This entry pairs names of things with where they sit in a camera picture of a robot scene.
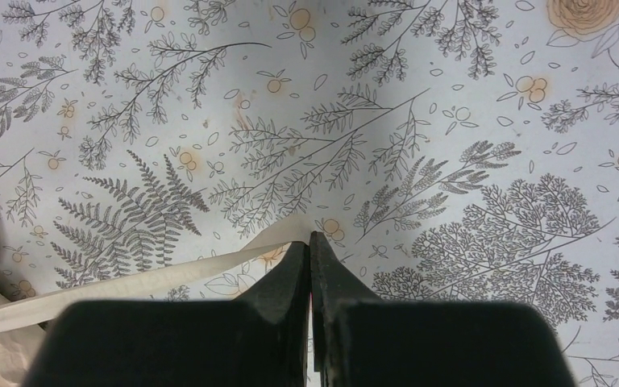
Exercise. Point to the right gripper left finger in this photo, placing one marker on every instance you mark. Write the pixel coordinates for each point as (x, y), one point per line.
(275, 338)

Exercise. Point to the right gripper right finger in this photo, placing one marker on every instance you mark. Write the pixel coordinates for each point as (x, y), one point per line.
(340, 356)

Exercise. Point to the cream ribbon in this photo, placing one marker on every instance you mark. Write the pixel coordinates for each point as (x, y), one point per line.
(31, 311)

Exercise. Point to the floral patterned table mat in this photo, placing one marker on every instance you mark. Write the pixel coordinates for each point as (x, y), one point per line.
(457, 150)

